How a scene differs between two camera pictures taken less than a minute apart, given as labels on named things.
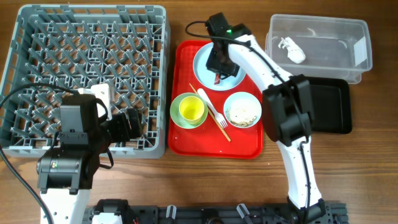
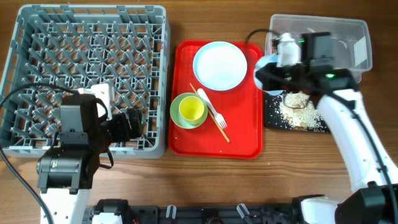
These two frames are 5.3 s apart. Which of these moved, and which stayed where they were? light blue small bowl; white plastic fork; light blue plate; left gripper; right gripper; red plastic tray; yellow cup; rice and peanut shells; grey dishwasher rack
Moved: right gripper; light blue small bowl; rice and peanut shells
Stayed: grey dishwasher rack; white plastic fork; yellow cup; light blue plate; red plastic tray; left gripper
